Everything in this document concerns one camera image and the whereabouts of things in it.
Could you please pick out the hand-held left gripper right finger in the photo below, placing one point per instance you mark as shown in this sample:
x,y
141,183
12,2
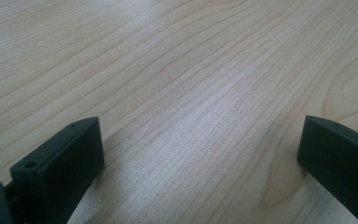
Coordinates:
x,y
341,161

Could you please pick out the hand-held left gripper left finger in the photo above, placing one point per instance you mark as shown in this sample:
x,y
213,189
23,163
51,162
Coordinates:
x,y
59,168

